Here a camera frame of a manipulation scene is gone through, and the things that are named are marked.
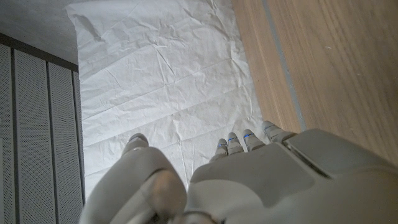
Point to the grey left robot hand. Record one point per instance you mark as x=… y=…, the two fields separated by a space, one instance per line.
x=264 y=186

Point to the grey tape strip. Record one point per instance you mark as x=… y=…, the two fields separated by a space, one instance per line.
x=281 y=56

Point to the white backdrop cloth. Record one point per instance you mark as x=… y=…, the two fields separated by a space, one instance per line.
x=155 y=77

